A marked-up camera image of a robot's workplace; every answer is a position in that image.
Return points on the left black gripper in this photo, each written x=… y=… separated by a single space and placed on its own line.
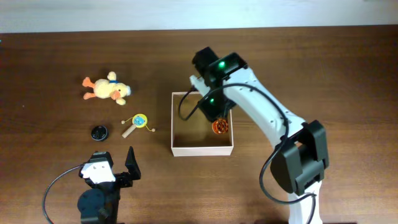
x=126 y=180

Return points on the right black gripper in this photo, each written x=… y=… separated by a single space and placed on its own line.
x=208 y=110

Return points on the orange round toy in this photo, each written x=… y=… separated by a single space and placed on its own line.
x=220 y=126

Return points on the white cardboard box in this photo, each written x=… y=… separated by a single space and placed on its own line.
x=195 y=136

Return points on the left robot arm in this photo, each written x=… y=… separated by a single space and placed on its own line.
x=100 y=204

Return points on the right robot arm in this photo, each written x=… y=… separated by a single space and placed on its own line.
x=293 y=173

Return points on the black round cap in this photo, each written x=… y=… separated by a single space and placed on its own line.
x=99 y=133

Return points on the yellow rattle drum toy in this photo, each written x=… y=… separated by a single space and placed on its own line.
x=137 y=121

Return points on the yellow plush duck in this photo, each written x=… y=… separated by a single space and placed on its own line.
x=107 y=88

